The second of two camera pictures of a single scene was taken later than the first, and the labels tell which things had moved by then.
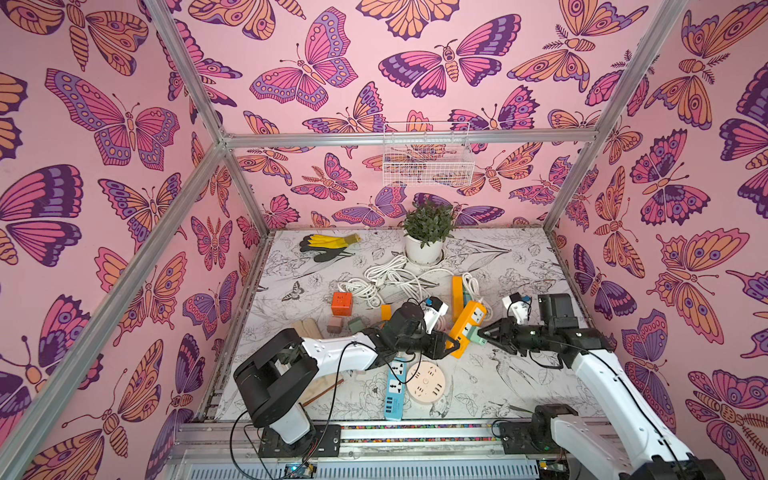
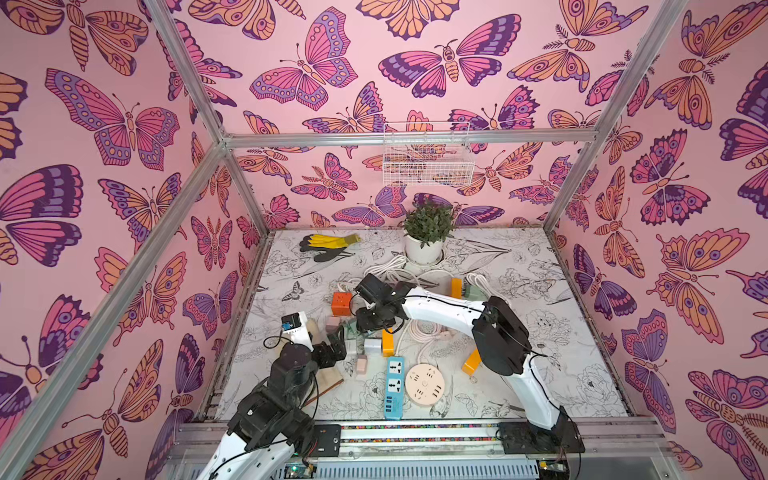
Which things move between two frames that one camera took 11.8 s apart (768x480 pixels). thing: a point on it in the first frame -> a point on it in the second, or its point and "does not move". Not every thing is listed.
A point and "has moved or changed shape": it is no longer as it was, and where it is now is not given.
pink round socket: (425, 381) does not move
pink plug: (334, 325) does not move
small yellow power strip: (474, 314) has moved or changed shape
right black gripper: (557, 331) -> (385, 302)
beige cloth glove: (309, 328) does not move
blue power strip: (395, 392) does not move
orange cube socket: (342, 304) does not move
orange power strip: (457, 297) does not move
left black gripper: (439, 354) -> (328, 359)
